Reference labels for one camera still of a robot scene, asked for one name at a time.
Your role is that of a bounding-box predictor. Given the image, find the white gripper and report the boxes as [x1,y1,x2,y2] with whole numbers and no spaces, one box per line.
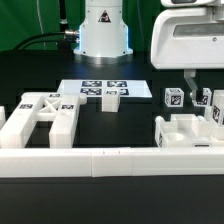
[151,7,224,100]

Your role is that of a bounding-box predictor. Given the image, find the white chair seat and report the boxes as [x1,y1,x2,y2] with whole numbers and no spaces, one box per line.
[155,114,224,148]

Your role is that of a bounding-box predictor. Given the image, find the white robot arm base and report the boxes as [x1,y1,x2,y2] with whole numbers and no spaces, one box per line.
[74,0,133,65]

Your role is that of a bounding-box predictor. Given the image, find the white tagged cube left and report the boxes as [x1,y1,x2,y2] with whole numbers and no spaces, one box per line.
[165,88,184,107]

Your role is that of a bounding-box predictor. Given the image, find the white tagged cube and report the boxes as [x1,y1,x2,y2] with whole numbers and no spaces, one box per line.
[193,88,212,107]
[165,88,184,107]

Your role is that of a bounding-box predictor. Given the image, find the white tagged cube right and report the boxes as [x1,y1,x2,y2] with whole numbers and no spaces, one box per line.
[193,88,212,107]

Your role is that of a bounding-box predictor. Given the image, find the white front fence bar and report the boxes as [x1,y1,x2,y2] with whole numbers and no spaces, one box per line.
[0,147,224,178]

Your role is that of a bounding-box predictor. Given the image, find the white fence bar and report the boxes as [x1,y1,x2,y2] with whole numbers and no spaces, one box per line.
[0,147,224,178]
[0,106,6,130]

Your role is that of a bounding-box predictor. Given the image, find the white left fence bar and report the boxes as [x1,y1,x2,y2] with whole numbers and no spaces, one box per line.
[0,106,6,130]

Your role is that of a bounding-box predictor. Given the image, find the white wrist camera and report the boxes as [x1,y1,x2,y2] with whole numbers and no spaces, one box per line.
[161,0,216,7]

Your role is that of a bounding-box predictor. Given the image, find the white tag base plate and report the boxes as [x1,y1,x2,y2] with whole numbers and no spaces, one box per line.
[57,79,152,98]

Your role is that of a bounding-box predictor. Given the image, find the black cables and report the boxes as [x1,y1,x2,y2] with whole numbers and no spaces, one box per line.
[13,29,81,52]

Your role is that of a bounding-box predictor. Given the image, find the white chair back frame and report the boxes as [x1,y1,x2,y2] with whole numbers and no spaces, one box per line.
[0,92,87,149]

